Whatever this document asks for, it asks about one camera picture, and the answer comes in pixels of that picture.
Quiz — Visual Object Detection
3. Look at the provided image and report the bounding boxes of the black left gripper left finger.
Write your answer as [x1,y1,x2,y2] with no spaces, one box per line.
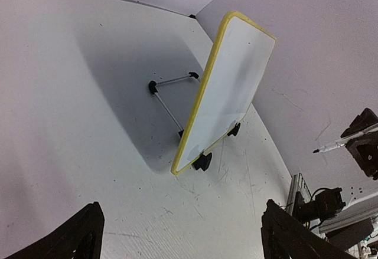
[8,202,105,259]

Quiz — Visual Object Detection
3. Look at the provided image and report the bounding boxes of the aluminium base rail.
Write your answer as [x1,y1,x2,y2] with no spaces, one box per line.
[285,173,311,215]

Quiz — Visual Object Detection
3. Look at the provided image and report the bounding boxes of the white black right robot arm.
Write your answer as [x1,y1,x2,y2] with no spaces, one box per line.
[286,108,377,229]

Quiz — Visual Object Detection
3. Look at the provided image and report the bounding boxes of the black whiteboard stand clip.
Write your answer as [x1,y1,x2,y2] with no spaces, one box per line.
[227,123,241,137]
[192,152,212,171]

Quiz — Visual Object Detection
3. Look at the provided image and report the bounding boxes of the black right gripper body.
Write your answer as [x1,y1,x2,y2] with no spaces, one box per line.
[340,108,377,180]

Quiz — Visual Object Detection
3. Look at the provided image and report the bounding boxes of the metal wire whiteboard stand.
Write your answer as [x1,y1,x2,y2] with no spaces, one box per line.
[148,71,201,138]

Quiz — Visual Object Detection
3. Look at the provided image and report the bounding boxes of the black whiteboard marker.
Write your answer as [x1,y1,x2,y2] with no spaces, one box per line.
[313,132,365,153]

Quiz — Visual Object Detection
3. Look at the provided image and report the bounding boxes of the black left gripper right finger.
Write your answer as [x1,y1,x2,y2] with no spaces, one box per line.
[261,199,359,258]

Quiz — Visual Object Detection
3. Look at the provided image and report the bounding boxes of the yellow framed small whiteboard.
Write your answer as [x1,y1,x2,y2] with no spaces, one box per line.
[171,11,276,175]

